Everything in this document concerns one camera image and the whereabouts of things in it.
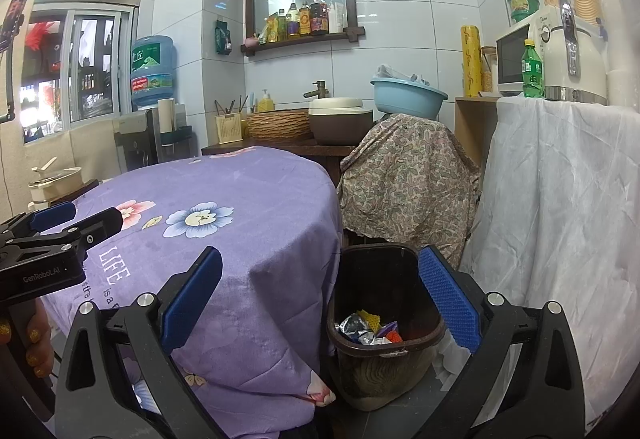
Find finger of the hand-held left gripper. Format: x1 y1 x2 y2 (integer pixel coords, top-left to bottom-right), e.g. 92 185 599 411
20 206 124 265
0 202 77 245

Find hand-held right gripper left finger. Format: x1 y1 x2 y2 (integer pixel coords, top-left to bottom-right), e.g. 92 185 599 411
54 246 231 439

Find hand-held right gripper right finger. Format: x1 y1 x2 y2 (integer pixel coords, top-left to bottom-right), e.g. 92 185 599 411
390 244 586 439

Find dark brown trash bin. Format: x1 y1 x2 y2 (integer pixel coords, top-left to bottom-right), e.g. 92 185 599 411
326 243 447 412

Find person's left hand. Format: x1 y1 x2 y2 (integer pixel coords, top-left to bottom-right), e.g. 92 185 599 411
0 299 53 380

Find cream electric pot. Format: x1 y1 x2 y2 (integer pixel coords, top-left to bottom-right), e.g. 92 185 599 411
27 158 83 205

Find white plastic bag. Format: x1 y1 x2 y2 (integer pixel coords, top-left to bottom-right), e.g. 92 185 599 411
432 329 476 382

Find purple floral tablecloth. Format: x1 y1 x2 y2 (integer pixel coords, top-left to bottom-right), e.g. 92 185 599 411
40 145 346 425

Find grey water dispenser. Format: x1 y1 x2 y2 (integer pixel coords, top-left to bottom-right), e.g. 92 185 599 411
114 106 161 172

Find crumpled wrappers in bin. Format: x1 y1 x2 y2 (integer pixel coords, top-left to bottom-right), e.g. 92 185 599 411
337 311 393 346

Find white paper roll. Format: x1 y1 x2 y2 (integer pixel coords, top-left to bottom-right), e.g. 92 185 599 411
157 98 176 145

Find white cloth cover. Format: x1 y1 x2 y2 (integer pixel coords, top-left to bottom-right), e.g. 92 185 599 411
460 95 640 427

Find floral patterned cloth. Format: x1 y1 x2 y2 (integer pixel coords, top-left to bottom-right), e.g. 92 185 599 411
337 113 483 270

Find sliding window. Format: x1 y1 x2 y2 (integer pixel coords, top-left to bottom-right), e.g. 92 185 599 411
20 0 141 140

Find beige chopstick holder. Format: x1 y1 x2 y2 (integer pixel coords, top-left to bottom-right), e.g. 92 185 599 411
215 114 245 143

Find blue water jug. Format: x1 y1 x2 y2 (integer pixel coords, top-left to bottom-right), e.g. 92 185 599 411
130 35 176 110

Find wooden cabinet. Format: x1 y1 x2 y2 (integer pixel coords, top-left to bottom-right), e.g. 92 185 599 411
454 94 501 170

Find dark chopsticks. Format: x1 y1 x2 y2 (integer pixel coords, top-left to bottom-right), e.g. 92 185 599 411
214 94 249 116

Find red artificial flower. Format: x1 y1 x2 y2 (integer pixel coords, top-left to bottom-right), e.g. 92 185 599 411
25 22 61 52

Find wooden counter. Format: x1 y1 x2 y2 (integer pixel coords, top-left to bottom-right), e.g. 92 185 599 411
201 139 358 190

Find woven basket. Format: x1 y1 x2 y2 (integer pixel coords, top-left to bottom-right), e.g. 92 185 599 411
246 109 313 141

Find mounted smartphone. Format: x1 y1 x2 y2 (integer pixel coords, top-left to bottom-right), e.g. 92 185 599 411
0 0 30 55

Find light blue plastic basin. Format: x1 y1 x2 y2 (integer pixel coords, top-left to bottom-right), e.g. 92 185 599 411
370 75 449 119

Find brown basin with cream rim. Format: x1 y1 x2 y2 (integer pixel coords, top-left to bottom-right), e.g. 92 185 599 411
308 96 374 146

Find dark green hanging packet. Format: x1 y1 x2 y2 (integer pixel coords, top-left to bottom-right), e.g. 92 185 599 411
215 19 233 56

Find glass jar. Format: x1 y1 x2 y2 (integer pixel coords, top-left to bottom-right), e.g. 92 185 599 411
480 46 499 92

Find clear plastic bag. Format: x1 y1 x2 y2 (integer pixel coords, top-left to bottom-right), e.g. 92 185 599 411
375 64 433 87

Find yellow film roll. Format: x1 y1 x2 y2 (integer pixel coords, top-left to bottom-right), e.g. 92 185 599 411
460 24 482 97

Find green plastic bottle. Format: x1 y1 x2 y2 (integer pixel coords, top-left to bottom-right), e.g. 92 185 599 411
521 38 546 99

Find brass faucet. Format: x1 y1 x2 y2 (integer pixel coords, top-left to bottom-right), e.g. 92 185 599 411
303 80 332 100

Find white microwave oven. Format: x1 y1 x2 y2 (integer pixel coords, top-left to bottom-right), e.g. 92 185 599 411
495 16 551 97

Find green instant noodle cup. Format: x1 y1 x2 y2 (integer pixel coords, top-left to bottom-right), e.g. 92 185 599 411
507 0 541 26

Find row of condiment bottles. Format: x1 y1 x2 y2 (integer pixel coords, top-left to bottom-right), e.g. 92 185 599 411
260 0 347 44

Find cream appliance with chrome handle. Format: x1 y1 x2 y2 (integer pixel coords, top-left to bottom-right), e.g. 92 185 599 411
540 0 610 104

